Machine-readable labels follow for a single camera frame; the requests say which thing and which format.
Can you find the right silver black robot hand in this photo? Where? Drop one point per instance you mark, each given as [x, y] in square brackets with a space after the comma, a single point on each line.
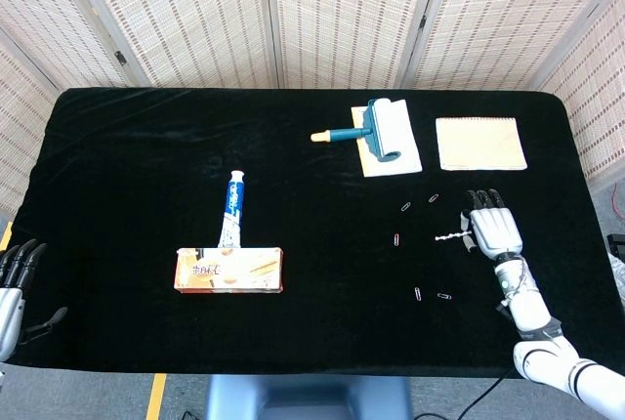
[495, 232]

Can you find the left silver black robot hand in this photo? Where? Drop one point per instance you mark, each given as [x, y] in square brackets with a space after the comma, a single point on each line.
[10, 312]

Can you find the silver magnetic bead chain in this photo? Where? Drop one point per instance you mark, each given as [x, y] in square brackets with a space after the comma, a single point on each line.
[451, 236]

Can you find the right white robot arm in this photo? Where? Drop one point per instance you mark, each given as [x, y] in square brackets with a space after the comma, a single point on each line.
[529, 307]

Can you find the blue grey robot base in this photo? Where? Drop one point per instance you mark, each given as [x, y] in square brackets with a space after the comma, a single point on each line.
[307, 398]

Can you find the white paper sheet right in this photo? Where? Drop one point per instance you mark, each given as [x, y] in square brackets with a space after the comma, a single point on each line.
[481, 144]

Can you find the white paper sheet pad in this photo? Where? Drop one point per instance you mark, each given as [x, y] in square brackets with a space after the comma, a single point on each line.
[405, 156]

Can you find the blue lint roller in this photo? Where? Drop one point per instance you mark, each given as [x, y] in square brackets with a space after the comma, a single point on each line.
[378, 132]

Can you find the woven bamboo screen panel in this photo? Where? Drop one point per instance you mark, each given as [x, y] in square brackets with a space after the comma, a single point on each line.
[503, 14]
[185, 14]
[595, 97]
[54, 10]
[342, 14]
[19, 137]

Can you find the black velvet tablecloth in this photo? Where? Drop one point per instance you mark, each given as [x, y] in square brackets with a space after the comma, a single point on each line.
[312, 264]

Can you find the black screen hinge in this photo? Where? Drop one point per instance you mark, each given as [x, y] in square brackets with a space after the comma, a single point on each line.
[119, 57]
[423, 21]

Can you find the orange white biscuit box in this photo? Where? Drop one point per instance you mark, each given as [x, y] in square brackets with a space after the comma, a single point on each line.
[229, 271]

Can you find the blue white toothpaste tube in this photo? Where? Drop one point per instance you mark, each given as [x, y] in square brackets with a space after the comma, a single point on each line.
[233, 205]

